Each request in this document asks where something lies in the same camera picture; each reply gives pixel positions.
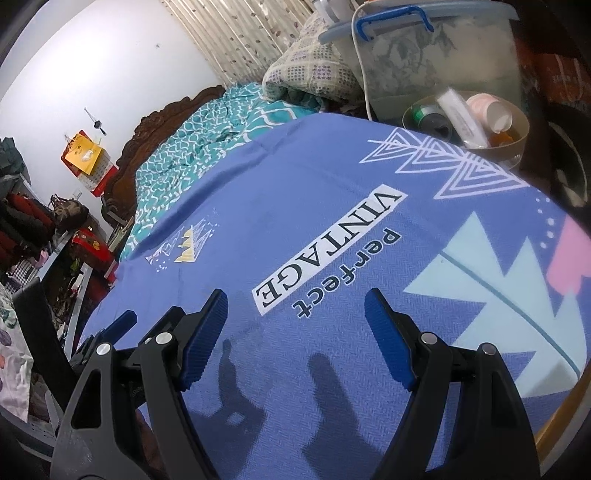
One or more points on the hanging key ornament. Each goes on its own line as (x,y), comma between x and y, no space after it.
(97,123)

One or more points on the leaf patterned curtain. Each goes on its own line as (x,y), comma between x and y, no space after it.
(240,37)

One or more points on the brown handbag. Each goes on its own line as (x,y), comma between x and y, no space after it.
(69,212)

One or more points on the dark green bag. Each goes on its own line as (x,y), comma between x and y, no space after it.
(9,157)

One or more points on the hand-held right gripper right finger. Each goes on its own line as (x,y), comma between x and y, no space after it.
(388,341)

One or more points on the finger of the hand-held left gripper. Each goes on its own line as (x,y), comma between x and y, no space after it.
(122,321)

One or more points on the red gift box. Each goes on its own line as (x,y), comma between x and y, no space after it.
(90,244)

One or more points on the blue printed blanket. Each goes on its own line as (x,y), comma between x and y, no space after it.
(323,207)

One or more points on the red yellow wall calendar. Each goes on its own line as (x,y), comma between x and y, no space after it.
(83,154)

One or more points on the teal patterned bedsheet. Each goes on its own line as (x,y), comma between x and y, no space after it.
(194,134)

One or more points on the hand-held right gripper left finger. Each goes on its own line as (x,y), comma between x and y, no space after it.
(203,341)

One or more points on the pile of red dark clothes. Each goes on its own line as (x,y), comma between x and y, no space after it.
(23,230)

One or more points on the carved wooden headboard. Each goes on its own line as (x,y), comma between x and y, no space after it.
(138,134)

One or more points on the round beige bin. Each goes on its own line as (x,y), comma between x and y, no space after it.
(503,150)

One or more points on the green drink can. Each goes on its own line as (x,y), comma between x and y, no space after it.
(422,113)

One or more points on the pink paper cup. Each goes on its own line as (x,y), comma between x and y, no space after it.
(489,108)

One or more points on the white cactus printed cloth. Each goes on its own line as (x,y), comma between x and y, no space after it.
(14,360)

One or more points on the grey metal shelf rack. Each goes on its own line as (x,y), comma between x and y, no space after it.
(60,249)

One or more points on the clear plastic storage box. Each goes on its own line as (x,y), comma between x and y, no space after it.
(461,55)

